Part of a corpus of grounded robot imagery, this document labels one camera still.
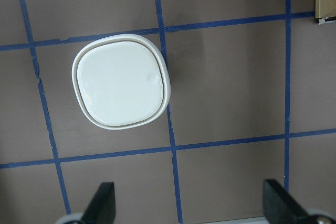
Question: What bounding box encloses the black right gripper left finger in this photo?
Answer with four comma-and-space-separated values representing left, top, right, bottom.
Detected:
80, 182, 116, 224

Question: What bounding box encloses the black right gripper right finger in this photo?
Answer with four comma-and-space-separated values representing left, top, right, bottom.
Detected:
263, 178, 336, 224

